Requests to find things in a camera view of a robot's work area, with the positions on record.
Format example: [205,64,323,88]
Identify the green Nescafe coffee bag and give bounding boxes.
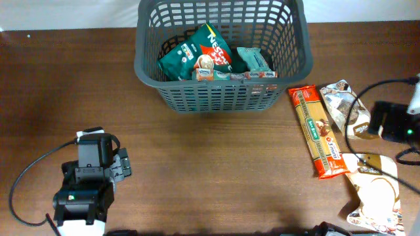
[157,23,247,81]

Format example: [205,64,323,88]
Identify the blue tissue pack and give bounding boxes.
[192,68,278,81]

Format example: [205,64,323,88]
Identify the pale green bar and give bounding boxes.
[237,47,270,71]

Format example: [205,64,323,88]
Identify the orange spaghetti packet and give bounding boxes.
[288,85,350,179]

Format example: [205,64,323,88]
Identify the small beige snack pouch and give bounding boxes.
[320,79,379,140]

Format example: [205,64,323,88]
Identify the large beige snack bag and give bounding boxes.
[342,153,405,236]

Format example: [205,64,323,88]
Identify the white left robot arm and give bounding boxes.
[53,148,132,235]

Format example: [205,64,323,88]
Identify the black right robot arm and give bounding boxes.
[367,75,419,166]

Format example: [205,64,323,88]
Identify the grey plastic basket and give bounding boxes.
[134,0,313,113]

